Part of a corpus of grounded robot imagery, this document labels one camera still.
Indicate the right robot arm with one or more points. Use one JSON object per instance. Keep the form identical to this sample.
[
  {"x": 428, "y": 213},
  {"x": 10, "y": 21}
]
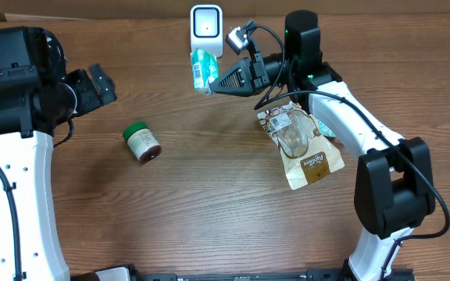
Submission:
[{"x": 394, "y": 189}]

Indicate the green lid jar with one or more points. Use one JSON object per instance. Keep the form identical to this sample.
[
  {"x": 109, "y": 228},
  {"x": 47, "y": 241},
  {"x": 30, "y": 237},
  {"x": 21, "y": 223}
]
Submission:
[{"x": 142, "y": 142}]

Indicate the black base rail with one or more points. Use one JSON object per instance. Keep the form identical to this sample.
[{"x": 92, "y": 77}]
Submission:
[{"x": 130, "y": 273}]

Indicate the small teal white packet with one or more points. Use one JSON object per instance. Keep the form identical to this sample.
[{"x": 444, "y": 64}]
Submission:
[{"x": 204, "y": 69}]

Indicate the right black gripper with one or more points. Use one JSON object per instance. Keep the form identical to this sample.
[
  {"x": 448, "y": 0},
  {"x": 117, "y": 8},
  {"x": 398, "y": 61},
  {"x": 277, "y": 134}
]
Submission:
[{"x": 248, "y": 73}]

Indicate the beige snack pouch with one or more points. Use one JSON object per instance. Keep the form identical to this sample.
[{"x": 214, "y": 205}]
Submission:
[{"x": 307, "y": 155}]

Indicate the teal wet wipes packet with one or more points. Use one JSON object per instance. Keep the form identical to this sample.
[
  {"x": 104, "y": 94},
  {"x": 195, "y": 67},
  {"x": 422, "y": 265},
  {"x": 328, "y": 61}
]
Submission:
[{"x": 325, "y": 130}]

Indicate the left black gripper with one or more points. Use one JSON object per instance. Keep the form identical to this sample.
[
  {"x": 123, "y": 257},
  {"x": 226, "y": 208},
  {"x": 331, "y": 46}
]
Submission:
[{"x": 94, "y": 98}]

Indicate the white barcode scanner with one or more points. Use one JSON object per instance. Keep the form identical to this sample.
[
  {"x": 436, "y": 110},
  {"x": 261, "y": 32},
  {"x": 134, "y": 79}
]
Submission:
[{"x": 206, "y": 29}]

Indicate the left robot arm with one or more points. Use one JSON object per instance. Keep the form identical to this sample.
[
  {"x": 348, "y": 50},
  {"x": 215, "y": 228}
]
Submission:
[{"x": 37, "y": 94}]

